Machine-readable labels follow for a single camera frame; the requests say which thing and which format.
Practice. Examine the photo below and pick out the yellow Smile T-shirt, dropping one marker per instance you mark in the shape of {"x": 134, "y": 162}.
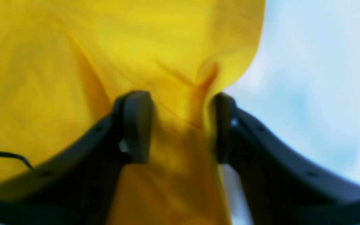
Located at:
{"x": 64, "y": 62}

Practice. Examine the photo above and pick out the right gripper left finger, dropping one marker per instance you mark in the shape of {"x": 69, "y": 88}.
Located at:
{"x": 77, "y": 186}

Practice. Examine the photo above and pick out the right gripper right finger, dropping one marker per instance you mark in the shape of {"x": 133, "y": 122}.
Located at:
{"x": 281, "y": 186}

